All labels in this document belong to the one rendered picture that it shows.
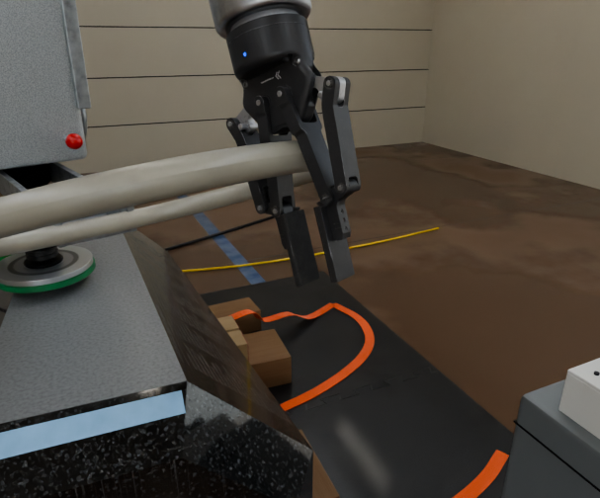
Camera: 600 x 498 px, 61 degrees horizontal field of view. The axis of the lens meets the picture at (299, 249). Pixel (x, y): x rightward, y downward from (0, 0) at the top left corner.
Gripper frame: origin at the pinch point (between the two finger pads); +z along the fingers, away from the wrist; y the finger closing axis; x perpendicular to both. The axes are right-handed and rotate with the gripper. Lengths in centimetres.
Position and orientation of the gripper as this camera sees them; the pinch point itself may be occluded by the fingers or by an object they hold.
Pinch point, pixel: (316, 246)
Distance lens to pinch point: 48.0
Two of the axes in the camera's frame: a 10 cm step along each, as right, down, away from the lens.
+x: -6.0, 2.1, -7.7
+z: 2.3, 9.7, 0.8
